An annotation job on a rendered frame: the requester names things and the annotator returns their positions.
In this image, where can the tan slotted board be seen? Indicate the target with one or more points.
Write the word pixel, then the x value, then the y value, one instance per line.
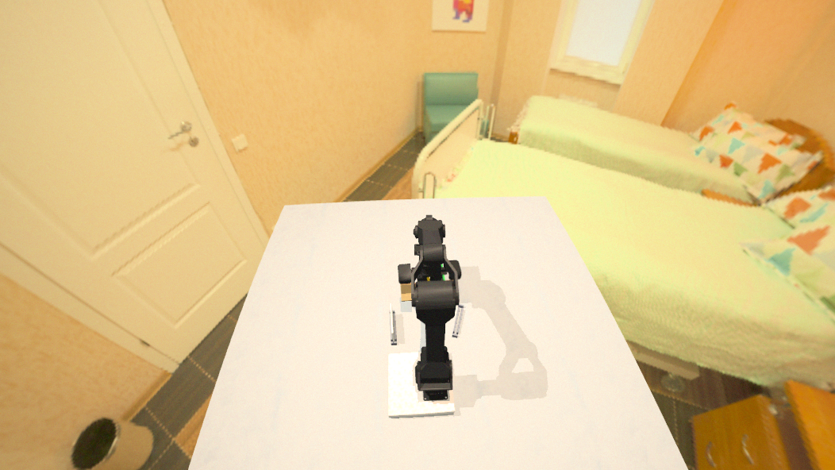
pixel 405 292

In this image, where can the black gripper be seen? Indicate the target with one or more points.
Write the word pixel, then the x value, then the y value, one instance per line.
pixel 434 271

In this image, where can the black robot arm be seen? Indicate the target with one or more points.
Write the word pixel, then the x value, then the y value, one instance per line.
pixel 435 303

